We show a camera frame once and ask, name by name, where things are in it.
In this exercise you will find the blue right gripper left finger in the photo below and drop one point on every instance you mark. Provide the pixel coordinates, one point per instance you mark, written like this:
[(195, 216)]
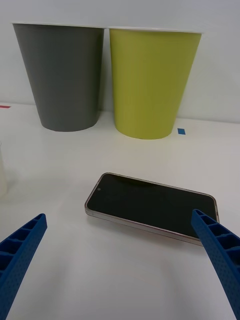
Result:
[(20, 250)]

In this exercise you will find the black smartphone in clear case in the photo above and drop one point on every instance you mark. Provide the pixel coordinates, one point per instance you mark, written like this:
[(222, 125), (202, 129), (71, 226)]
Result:
[(150, 202)]

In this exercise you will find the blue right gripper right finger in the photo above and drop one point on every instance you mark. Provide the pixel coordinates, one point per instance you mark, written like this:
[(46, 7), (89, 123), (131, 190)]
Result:
[(220, 247)]

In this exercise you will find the yellow-green plastic waste bin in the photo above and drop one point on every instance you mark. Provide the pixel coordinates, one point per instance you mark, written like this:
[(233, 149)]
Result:
[(150, 82)]

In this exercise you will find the small pale paper cup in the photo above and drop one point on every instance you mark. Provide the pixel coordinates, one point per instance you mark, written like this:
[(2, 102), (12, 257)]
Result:
[(2, 172)]

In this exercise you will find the grey plastic waste bin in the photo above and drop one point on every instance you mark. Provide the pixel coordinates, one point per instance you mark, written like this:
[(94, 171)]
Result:
[(65, 77)]

